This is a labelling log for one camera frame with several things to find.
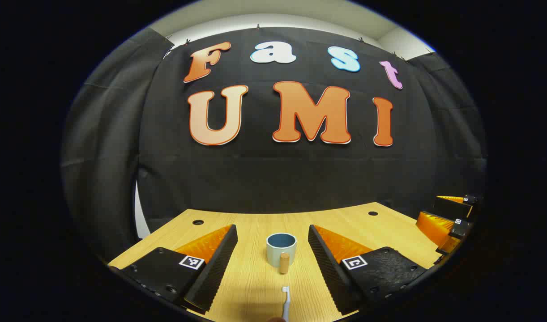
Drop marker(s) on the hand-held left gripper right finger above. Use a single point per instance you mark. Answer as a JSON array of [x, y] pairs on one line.
[[329, 268]]

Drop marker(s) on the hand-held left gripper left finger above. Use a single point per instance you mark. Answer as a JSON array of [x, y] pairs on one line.
[[215, 268]]

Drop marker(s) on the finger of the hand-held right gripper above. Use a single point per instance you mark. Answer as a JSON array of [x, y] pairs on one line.
[[434, 226], [452, 206]]

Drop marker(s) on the white toothbrush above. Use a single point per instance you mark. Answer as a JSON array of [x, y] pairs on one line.
[[286, 299]]

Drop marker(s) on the wooden desktop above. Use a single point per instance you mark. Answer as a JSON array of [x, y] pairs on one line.
[[260, 228]]

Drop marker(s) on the black backdrop cloth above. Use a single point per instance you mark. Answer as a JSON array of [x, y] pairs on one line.
[[264, 179]]

